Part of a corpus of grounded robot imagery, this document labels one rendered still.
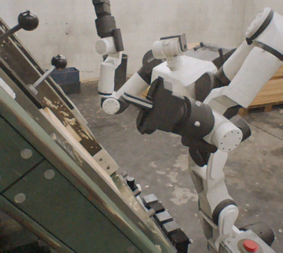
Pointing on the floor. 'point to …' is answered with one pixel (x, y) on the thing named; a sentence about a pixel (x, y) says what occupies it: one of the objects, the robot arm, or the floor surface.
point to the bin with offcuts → (119, 79)
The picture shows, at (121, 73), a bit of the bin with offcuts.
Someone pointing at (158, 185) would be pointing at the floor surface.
